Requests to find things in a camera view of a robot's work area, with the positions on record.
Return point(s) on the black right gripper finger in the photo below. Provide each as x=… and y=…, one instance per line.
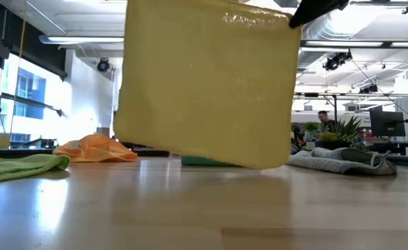
x=315, y=10

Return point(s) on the yellow microfiber towel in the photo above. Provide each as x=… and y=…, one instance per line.
x=207, y=87

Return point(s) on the grey microfiber towel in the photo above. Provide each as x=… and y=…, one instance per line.
x=339, y=161

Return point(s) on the teal microfiber towel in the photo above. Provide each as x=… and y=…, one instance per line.
x=203, y=160

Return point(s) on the orange microfiber towel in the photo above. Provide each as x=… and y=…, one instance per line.
x=96, y=149

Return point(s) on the green microfiber towel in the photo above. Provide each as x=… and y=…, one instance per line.
x=16, y=166

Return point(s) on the black ceiling track spotlight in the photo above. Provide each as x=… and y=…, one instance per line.
x=335, y=60
x=368, y=89

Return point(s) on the person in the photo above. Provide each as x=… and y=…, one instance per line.
x=325, y=119

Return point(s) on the potted succulent plant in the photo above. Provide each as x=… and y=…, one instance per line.
x=346, y=132

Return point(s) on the black computer monitor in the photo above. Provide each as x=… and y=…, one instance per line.
x=386, y=123

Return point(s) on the black round ceiling fixture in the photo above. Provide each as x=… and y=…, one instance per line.
x=103, y=65

